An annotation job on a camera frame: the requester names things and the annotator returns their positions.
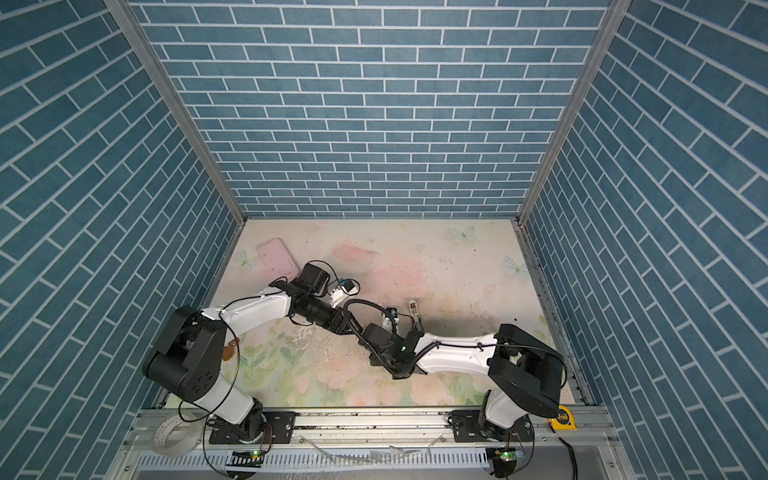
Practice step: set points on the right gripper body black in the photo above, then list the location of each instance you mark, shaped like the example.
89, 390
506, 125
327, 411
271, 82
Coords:
384, 362

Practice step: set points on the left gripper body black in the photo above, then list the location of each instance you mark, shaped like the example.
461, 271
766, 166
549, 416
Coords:
321, 312

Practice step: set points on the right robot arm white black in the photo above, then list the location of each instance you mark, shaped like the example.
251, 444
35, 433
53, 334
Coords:
527, 374

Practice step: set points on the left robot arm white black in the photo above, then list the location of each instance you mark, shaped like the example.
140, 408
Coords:
187, 354

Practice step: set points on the pink phone case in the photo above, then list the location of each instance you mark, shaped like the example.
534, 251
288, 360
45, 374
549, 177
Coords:
276, 260

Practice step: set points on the floral table mat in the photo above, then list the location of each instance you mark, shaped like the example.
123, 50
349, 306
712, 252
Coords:
468, 277

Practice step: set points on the yellow tape measure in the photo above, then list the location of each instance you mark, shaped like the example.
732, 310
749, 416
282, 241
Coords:
563, 421

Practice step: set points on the clear tape roll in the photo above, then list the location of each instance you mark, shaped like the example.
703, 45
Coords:
175, 438

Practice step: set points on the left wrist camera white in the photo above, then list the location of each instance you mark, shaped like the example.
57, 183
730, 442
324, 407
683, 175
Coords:
345, 289

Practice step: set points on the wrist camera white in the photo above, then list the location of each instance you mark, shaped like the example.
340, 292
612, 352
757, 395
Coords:
390, 319
345, 289

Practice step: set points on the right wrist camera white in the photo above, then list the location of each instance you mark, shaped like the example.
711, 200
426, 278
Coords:
390, 319

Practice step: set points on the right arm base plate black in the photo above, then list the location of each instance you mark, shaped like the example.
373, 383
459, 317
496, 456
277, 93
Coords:
467, 427

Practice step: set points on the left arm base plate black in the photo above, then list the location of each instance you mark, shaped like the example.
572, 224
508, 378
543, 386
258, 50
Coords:
263, 428

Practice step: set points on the aluminium rail frame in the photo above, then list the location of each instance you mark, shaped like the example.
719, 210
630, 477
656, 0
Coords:
385, 443

